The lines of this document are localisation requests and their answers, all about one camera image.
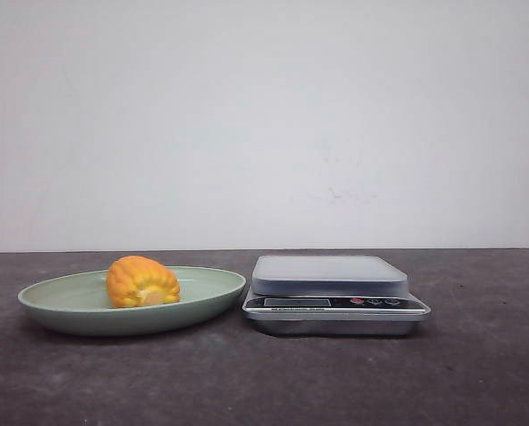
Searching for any yellow corn cob piece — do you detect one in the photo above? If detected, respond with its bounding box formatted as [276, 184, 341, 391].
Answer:
[106, 256, 180, 308]

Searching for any silver digital kitchen scale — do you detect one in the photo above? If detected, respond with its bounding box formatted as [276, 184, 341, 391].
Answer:
[242, 255, 430, 335]

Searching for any light green oval plate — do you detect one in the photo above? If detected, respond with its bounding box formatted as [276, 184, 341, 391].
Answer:
[18, 266, 246, 336]

